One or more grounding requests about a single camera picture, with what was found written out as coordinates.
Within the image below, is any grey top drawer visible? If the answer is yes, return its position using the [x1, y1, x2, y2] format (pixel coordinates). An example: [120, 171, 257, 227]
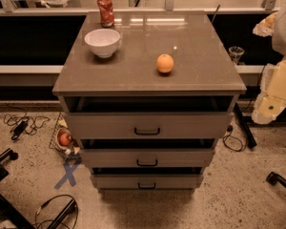
[64, 113, 233, 139]

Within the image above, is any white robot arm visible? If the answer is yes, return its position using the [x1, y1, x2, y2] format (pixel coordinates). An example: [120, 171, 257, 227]
[252, 4, 286, 124]

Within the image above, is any grey drawer cabinet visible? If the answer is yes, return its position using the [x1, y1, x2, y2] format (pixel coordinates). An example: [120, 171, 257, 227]
[51, 10, 248, 194]

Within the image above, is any clear glass cup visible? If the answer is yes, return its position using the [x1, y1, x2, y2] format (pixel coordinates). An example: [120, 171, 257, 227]
[228, 46, 245, 65]

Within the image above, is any black bar right of cabinet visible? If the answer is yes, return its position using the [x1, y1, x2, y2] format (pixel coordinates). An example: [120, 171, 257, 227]
[234, 103, 256, 149]

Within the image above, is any black chair leg right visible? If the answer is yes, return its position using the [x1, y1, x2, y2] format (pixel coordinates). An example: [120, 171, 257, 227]
[266, 172, 286, 189]

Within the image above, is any orange fruit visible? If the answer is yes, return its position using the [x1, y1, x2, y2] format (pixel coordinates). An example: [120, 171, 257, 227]
[156, 54, 174, 73]

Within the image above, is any white ceramic bowl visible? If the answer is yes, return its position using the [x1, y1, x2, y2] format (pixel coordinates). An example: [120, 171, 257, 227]
[84, 29, 120, 58]

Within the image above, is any crushed red soda can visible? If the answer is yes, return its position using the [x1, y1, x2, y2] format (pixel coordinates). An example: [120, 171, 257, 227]
[97, 0, 114, 28]

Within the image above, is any red apple in basket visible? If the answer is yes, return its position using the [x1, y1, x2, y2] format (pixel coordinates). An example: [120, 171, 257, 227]
[58, 133, 72, 146]

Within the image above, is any blue tape cross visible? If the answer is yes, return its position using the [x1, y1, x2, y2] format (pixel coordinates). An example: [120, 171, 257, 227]
[54, 160, 81, 190]

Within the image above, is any black chair base left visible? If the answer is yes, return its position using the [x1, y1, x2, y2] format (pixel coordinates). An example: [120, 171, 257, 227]
[0, 149, 34, 229]

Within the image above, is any black cable right floor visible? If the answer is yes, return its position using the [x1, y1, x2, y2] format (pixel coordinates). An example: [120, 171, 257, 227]
[222, 125, 248, 153]

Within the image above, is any wire basket on floor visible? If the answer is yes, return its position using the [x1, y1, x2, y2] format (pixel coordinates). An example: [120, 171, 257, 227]
[49, 114, 81, 161]

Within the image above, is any black power adapter with cable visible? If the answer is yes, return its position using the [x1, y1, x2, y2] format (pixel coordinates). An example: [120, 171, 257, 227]
[3, 106, 51, 142]

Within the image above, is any black cable loop bottom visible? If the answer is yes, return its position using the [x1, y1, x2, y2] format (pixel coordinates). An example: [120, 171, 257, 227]
[33, 194, 79, 229]

